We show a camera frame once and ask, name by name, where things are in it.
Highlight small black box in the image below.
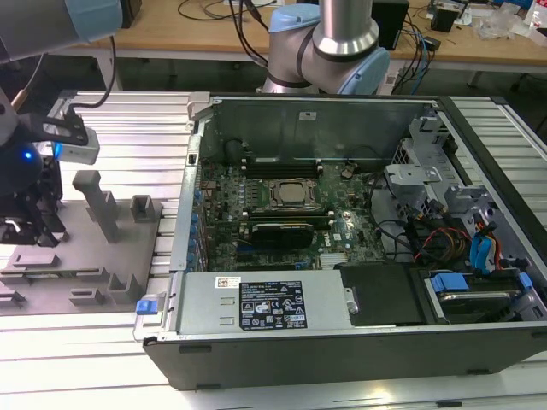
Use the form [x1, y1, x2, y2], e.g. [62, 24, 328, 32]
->
[430, 3, 462, 32]

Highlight clear plastic bags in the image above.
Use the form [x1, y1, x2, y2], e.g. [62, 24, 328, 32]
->
[472, 6, 535, 42]

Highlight silver power supply with label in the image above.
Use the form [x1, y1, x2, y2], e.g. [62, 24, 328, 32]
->
[177, 271, 360, 334]

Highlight green motherboard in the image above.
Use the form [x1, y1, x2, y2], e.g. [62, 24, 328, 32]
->
[191, 157, 388, 272]

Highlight grey metal drive cage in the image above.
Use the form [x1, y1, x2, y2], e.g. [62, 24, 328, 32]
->
[382, 113, 499, 227]

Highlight blue flat wire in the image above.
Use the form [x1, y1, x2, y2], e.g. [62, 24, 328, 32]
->
[468, 232, 499, 274]

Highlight red and white box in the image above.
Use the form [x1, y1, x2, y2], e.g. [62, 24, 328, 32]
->
[529, 0, 547, 46]

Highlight black plastic shroud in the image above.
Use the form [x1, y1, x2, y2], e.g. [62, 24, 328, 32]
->
[335, 262, 428, 328]

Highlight black camera cable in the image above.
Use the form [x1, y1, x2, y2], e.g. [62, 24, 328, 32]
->
[68, 36, 117, 116]

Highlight grey parts rack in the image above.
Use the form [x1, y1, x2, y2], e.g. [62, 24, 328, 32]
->
[0, 169, 166, 317]

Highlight wide black box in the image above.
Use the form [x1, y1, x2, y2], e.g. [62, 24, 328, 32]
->
[121, 0, 144, 30]

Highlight hard disk in blue carrier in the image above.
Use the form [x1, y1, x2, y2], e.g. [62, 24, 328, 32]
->
[426, 272, 533, 325]

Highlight black graphics card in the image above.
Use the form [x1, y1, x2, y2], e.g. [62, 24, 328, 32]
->
[250, 221, 315, 249]

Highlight wooden desk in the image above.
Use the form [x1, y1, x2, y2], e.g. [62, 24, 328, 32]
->
[42, 0, 547, 65]

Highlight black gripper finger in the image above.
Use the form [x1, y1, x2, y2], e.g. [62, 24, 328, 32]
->
[24, 186, 61, 249]
[0, 216, 26, 245]

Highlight green RAM stick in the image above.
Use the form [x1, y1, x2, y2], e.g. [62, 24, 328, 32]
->
[24, 272, 83, 282]

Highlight red and yellow wires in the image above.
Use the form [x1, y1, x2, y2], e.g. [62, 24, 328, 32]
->
[421, 228, 471, 261]

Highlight tall black box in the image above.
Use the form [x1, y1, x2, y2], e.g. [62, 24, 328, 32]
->
[373, 0, 411, 52]

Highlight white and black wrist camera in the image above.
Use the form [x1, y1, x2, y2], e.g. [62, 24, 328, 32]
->
[40, 113, 102, 166]

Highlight silver chipset heatsink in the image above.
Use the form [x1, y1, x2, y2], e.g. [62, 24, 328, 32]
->
[319, 252, 350, 269]

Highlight installed RAM stick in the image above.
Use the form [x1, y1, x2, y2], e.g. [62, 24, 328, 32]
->
[247, 155, 321, 167]

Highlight black RAM slot bank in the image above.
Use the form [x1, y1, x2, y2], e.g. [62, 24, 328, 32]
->
[242, 207, 335, 227]
[241, 155, 324, 180]

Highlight silver CPU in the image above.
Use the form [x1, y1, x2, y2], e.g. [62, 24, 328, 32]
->
[279, 181, 308, 202]

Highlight black wire bundle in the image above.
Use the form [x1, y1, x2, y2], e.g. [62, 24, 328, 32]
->
[369, 177, 431, 262]

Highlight CPU socket metal frame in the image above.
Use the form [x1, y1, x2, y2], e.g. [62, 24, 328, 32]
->
[267, 177, 322, 210]

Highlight black open PC case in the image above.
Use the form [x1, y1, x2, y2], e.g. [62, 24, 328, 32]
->
[132, 91, 547, 392]

